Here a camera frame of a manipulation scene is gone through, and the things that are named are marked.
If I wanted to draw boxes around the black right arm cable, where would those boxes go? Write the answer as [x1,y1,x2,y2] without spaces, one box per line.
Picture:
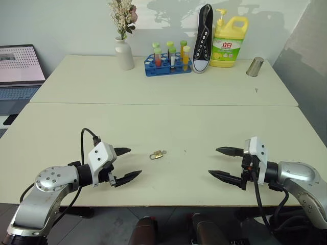
[249,163,290,237]

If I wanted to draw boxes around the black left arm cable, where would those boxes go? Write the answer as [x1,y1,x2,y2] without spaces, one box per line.
[19,128,102,227]

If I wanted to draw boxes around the yellow detergent pump bottle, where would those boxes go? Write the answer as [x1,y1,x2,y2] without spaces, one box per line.
[209,8,250,68]

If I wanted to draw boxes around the dark rounded brown shape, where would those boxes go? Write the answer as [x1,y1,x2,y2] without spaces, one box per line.
[188,212,230,245]
[127,216,159,245]

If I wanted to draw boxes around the open laptop computer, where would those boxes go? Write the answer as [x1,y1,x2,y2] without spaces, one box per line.
[0,44,47,116]

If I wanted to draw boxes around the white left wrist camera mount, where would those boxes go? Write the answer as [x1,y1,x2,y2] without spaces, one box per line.
[87,141,118,187]

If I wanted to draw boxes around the black smartphone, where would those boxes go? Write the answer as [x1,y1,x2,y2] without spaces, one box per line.
[3,114,19,126]

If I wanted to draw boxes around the green-capped tube, dark liquid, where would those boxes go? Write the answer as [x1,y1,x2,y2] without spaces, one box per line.
[166,41,175,60]

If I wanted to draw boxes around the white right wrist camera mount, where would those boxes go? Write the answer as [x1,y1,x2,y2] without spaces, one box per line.
[244,136,269,185]

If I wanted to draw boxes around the green-capped tube, orange liquid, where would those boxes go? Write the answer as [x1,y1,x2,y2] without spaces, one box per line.
[179,39,188,59]
[182,45,192,70]

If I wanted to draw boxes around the dried flower bouquet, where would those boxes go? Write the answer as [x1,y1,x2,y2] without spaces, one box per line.
[107,0,139,40]

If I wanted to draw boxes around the green-capped tube, white label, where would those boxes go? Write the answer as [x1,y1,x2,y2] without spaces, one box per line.
[168,46,177,70]

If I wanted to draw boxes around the blue test tube rack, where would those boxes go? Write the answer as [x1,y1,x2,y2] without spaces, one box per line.
[143,53,193,77]

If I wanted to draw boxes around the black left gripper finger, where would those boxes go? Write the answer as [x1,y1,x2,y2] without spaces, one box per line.
[114,147,132,157]
[114,170,143,188]

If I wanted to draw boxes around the stainless steel cup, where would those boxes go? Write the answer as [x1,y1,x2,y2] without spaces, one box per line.
[245,56,265,78]

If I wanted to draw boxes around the white ceramic vase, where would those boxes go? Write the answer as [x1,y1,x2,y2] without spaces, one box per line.
[114,36,135,71]

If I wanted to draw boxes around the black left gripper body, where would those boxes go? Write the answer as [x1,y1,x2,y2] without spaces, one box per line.
[98,162,119,188]

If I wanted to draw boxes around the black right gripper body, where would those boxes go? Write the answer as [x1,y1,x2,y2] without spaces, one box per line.
[239,150,258,191]

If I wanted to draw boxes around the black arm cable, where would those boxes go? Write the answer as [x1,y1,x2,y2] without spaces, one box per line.
[249,163,290,237]
[19,128,102,227]

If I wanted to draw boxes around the black canvas sneaker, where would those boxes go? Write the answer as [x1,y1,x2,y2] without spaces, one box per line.
[192,3,214,75]

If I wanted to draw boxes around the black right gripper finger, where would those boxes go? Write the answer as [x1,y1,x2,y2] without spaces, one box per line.
[208,170,243,186]
[215,146,245,157]

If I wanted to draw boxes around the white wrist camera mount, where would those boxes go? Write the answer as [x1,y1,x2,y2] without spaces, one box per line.
[244,136,269,185]
[87,141,118,187]

